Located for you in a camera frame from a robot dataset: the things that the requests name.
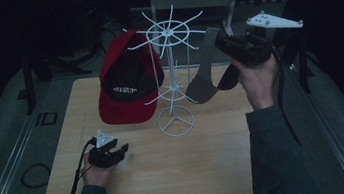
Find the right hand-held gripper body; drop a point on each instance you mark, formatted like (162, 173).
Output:
(254, 47)

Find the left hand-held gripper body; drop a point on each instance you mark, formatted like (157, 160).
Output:
(102, 156)

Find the red and black baseball cap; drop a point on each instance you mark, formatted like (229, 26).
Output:
(128, 89)

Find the person's left hand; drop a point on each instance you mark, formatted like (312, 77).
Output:
(96, 176)

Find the person's right hand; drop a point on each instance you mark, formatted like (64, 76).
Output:
(257, 82)

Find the black tripod stand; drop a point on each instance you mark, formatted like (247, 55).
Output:
(303, 59)
(28, 82)

